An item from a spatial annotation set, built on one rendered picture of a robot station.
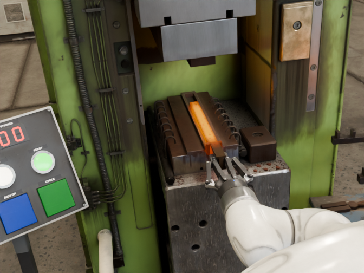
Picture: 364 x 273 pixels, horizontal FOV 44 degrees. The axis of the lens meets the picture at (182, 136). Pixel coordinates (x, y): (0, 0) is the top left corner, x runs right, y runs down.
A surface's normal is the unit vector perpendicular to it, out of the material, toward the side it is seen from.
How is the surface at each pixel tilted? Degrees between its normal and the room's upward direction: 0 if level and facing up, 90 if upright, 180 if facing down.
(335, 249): 9
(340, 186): 0
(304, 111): 90
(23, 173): 60
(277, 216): 20
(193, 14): 90
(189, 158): 90
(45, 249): 0
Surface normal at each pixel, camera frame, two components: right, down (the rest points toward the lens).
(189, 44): 0.17, 0.46
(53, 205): 0.46, -0.13
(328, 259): -0.12, -0.88
